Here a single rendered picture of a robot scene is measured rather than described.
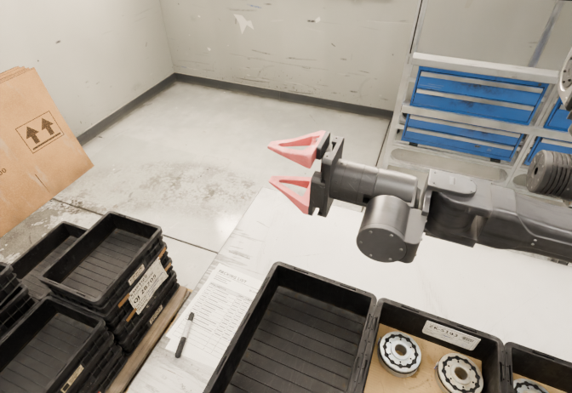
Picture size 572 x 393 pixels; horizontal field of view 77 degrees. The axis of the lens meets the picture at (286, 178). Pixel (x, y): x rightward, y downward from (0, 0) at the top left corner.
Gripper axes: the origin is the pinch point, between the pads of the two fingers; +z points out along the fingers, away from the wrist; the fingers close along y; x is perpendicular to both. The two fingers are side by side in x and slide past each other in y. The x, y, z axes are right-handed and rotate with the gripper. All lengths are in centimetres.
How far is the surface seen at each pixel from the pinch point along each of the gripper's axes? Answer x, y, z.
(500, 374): 11, 53, -50
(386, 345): 11, 59, -25
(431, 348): 16, 62, -36
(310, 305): 17, 62, -3
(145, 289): 23, 106, 73
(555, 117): 196, 75, -99
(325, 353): 5, 62, -11
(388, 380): 4, 62, -27
